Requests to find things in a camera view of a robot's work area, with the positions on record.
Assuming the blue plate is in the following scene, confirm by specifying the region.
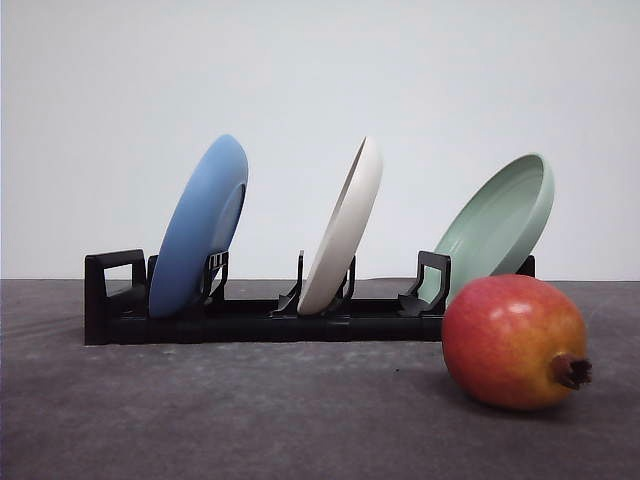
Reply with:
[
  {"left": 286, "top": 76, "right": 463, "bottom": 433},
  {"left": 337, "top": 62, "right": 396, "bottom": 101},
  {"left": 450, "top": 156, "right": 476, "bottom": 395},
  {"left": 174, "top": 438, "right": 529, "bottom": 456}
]
[{"left": 149, "top": 134, "right": 249, "bottom": 319}]

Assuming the green plate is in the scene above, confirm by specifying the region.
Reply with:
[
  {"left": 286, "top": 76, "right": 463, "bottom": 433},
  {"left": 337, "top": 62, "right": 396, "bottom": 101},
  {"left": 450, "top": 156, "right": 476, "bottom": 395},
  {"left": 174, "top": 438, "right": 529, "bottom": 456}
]
[{"left": 420, "top": 153, "right": 555, "bottom": 305}]

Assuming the red yellow pomegranate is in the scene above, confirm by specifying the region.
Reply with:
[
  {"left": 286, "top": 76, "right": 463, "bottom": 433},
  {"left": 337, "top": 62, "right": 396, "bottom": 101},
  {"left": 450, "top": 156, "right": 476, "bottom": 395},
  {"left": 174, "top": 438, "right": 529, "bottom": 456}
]
[{"left": 442, "top": 274, "right": 593, "bottom": 410}]

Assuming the white plate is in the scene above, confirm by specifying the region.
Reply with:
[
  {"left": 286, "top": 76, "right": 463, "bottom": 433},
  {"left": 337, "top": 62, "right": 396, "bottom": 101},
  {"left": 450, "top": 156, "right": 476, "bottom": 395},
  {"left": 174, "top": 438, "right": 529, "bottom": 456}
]
[{"left": 298, "top": 136, "right": 384, "bottom": 317}]

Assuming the black plastic dish rack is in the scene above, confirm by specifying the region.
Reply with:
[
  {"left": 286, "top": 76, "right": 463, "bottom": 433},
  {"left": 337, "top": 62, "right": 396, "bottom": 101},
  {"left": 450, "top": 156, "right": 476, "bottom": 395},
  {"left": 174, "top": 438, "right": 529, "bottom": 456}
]
[{"left": 84, "top": 249, "right": 451, "bottom": 346}]

